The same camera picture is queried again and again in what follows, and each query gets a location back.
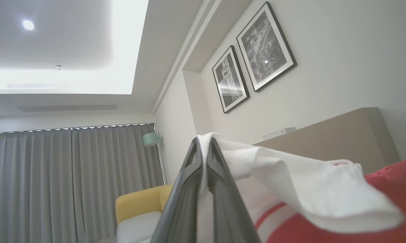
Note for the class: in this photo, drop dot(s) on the grey curtain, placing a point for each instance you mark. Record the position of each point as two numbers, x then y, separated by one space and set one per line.
88 175

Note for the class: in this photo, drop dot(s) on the round recessed ceiling light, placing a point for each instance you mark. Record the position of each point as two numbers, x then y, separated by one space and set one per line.
28 24

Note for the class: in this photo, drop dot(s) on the white power strip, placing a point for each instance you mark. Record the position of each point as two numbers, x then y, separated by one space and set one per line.
280 132

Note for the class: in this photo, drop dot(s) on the white ceiling air vent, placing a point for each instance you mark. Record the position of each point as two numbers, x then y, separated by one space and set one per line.
37 85

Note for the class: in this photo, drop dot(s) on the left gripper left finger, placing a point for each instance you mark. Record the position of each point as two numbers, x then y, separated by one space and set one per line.
179 209

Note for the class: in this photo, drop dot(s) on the large framed black-white picture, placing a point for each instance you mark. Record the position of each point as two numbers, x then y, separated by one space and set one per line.
265 45

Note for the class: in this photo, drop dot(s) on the grey ceiling slot vent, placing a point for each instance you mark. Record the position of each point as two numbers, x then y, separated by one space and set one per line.
68 108

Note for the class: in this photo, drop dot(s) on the small framed black-white picture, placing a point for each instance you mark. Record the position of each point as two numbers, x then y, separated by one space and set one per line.
230 79

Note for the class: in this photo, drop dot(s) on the beige headboard panel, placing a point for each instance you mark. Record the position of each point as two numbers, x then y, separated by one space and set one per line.
341 141

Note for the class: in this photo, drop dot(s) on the yellow armchair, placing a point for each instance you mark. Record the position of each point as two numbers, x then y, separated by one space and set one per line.
138 202

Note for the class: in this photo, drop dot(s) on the teal floor lamp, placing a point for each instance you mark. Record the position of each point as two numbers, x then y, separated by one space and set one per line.
150 139

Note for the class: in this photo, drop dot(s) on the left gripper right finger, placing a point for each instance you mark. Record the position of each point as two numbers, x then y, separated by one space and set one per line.
228 209

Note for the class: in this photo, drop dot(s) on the red and white garment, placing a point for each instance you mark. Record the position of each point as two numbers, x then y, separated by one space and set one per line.
307 189

